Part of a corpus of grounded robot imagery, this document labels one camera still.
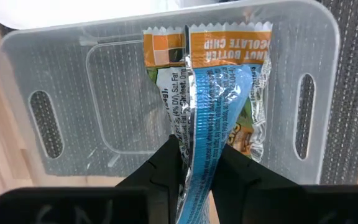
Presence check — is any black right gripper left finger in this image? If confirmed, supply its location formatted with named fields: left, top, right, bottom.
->
left=116, top=134, right=182, bottom=224

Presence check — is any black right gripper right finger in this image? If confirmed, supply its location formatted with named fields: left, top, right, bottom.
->
left=211, top=144, right=298, bottom=224

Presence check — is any light blue granola bar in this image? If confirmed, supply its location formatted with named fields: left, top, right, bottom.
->
left=175, top=63, right=254, bottom=224

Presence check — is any green orange granola bar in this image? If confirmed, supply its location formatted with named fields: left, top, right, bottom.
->
left=142, top=21, right=273, bottom=163

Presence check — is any clear plastic bin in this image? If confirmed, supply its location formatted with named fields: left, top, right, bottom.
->
left=0, top=0, right=341, bottom=186

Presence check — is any white plastic bin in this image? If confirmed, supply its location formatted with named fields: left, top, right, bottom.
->
left=0, top=0, right=242, bottom=31

